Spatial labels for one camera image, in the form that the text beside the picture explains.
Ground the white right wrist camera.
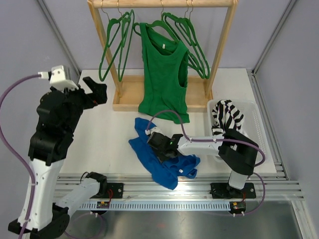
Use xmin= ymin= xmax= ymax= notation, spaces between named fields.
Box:
xmin=145 ymin=126 xmax=162 ymax=136

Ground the white slotted cable duct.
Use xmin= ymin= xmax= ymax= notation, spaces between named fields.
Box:
xmin=79 ymin=201 xmax=230 ymax=211

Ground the white plastic basket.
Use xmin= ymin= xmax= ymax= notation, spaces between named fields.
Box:
xmin=207 ymin=99 xmax=272 ymax=164

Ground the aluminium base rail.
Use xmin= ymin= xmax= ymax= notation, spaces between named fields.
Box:
xmin=53 ymin=173 xmax=304 ymax=201

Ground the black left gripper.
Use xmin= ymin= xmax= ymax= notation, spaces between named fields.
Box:
xmin=58 ymin=76 xmax=107 ymax=133

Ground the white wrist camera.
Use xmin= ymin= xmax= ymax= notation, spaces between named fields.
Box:
xmin=38 ymin=65 xmax=79 ymax=92
xmin=145 ymin=126 xmax=162 ymax=136

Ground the wooden clothes rack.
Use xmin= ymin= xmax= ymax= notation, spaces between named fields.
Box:
xmin=88 ymin=0 xmax=238 ymax=113

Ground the green tank top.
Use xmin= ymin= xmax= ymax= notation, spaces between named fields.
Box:
xmin=138 ymin=23 xmax=190 ymax=124

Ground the zebra striped tank top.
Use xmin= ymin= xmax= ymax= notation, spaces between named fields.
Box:
xmin=211 ymin=100 xmax=249 ymax=138

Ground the green hanger with metal hook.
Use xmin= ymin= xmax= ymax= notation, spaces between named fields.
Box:
xmin=98 ymin=11 xmax=125 ymax=82

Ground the empty green hanger front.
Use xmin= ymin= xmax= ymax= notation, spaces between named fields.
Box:
xmin=160 ymin=1 xmax=211 ymax=80

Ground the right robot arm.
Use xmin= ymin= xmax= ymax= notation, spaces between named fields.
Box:
xmin=146 ymin=129 xmax=263 ymax=199

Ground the blue tank top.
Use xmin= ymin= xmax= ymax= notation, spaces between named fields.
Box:
xmin=129 ymin=118 xmax=200 ymax=190

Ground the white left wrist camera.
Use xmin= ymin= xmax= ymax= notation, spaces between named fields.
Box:
xmin=38 ymin=65 xmax=79 ymax=92

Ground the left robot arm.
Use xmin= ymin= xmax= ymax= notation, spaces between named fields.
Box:
xmin=8 ymin=77 xmax=108 ymax=239

